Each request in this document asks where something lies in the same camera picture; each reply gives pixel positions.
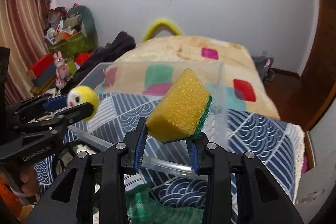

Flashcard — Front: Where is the striped brown curtain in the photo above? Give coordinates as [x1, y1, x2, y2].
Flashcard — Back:
[1, 0, 51, 103]

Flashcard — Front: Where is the blue white patterned tablecloth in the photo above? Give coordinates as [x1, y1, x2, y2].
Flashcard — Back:
[34, 92, 305, 224]

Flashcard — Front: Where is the clear plastic storage bin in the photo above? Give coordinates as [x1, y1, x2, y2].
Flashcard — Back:
[70, 61, 228, 176]

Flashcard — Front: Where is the yellow fuzzy headband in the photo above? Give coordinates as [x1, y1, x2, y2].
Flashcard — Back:
[141, 18, 183, 43]

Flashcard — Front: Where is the yellow green sponge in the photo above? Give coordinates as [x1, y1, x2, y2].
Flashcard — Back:
[146, 68, 213, 143]

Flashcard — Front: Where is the green dinosaur plush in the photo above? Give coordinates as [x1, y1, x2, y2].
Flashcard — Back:
[67, 5, 97, 47]

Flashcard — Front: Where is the dark clothes pile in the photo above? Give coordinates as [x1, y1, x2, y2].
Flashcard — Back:
[60, 31, 135, 95]

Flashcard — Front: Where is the red box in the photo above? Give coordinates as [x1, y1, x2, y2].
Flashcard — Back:
[27, 53, 54, 80]

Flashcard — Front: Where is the green cardboard box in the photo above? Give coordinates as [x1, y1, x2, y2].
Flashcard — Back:
[49, 33, 96, 58]

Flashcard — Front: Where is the brown wooden door frame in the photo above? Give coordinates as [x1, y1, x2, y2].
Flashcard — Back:
[301, 0, 335, 131]

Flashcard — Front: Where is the green mesh bag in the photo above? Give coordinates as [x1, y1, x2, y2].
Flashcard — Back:
[125, 184, 203, 223]

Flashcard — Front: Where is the yellow felt ball toy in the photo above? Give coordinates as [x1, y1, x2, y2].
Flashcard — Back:
[67, 86, 99, 121]

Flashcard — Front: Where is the pink rabbit plush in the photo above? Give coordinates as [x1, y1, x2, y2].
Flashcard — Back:
[53, 51, 71, 90]

